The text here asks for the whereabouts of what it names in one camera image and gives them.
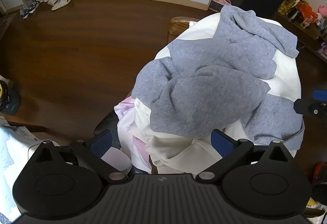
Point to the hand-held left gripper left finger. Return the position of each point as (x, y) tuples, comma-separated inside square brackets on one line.
[(101, 143)]

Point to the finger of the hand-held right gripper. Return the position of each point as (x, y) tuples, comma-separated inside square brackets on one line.
[(321, 95), (306, 106)]

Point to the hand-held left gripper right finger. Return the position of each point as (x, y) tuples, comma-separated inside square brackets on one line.
[(222, 142)]

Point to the grey sweatshirt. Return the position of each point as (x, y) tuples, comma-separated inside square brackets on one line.
[(204, 91)]

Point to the pale pink round seat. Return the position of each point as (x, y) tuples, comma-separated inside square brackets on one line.
[(117, 160)]

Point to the pink and white garment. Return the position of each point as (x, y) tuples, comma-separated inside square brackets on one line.
[(127, 134)]

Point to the purple plastic toy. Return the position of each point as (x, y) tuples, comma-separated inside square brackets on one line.
[(322, 48)]

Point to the cream garment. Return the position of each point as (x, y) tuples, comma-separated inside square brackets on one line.
[(173, 152)]

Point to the low wooden shelf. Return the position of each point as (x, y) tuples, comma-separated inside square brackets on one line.
[(310, 37)]

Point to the red and black bag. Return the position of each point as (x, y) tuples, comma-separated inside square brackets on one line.
[(320, 180)]

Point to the pink toy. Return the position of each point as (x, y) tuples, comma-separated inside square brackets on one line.
[(322, 11)]

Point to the orange plastic bag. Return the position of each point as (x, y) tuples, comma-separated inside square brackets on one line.
[(305, 10)]

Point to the jar of yellow food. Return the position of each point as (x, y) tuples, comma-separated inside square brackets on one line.
[(286, 6)]

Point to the dark cap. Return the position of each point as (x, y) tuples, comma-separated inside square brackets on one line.
[(11, 101)]

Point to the wooden chair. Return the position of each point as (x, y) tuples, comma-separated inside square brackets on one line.
[(178, 27)]

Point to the pink slipper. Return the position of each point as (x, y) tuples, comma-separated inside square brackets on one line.
[(221, 0)]

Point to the beige slipper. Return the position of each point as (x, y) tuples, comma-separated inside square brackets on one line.
[(53, 1), (61, 4)]

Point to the dark patterned sneaker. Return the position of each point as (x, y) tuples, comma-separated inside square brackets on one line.
[(32, 5), (25, 12)]

